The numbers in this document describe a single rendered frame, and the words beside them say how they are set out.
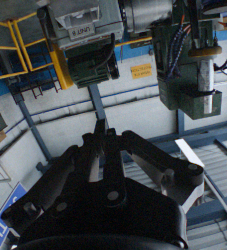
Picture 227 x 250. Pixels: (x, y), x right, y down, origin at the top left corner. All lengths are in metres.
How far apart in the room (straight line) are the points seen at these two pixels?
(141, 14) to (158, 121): 6.29
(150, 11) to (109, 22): 0.18
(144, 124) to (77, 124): 3.14
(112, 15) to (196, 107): 0.67
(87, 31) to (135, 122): 6.07
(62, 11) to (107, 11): 0.32
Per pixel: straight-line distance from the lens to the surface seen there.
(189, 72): 1.12
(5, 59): 5.75
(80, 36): 0.67
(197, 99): 0.94
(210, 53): 0.87
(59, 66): 0.79
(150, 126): 6.83
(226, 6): 0.28
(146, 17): 0.72
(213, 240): 4.62
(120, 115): 6.38
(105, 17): 0.68
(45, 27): 0.74
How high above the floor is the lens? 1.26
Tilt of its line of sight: 25 degrees up
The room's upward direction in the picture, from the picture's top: 165 degrees clockwise
